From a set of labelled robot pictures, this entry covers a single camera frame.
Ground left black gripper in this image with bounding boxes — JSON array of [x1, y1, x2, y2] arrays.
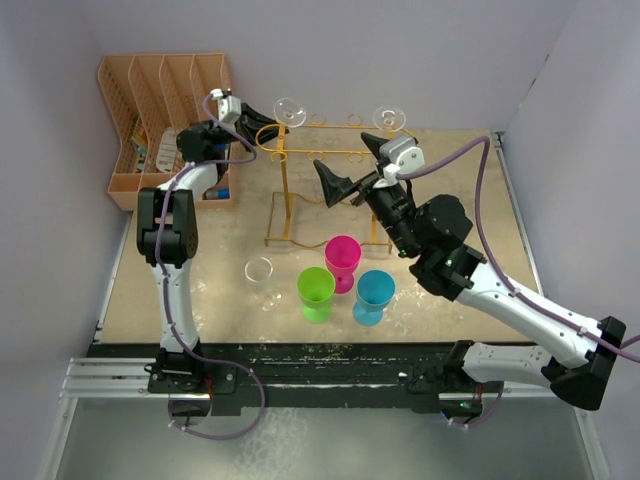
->
[[201, 104, 289, 154]]

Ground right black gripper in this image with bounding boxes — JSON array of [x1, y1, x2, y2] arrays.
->
[[314, 132, 421, 258]]

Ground tall clear flute glass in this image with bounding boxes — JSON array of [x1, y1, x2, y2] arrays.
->
[[372, 106, 406, 138]]

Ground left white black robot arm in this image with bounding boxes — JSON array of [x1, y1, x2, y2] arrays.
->
[[136, 96, 278, 392]]

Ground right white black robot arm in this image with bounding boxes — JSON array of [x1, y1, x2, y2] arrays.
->
[[313, 133, 626, 411]]

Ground short clear wine glass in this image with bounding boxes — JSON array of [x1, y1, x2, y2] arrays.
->
[[244, 257, 281, 312]]

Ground blue capped small bottle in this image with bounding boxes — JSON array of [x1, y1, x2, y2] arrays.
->
[[204, 188, 230, 201]]

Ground pink plastic goblet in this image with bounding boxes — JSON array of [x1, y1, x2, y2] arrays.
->
[[324, 235, 362, 294]]

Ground white paper card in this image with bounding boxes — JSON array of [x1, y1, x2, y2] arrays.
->
[[155, 127, 178, 173]]

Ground peach plastic file organizer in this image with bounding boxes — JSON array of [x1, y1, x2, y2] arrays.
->
[[97, 53, 232, 211]]

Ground colourful booklet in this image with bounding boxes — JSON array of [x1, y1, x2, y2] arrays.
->
[[130, 117, 149, 173]]

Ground blue plastic goblet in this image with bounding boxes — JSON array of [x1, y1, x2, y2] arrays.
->
[[352, 270, 396, 327]]

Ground green plastic goblet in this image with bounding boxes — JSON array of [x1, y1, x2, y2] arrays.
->
[[296, 267, 336, 324]]

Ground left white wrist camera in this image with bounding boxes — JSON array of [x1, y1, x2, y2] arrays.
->
[[210, 88, 242, 125]]

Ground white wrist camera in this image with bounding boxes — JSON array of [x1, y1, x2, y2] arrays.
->
[[210, 88, 242, 125], [378, 136, 425, 186]]

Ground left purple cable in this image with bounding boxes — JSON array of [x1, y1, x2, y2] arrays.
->
[[157, 92, 266, 441]]

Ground gold wire glass rack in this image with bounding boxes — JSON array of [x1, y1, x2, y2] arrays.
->
[[247, 115, 395, 252]]

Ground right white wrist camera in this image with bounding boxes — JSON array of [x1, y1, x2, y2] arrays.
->
[[378, 136, 425, 186]]

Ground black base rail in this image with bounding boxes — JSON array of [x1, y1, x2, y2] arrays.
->
[[144, 343, 499, 416]]

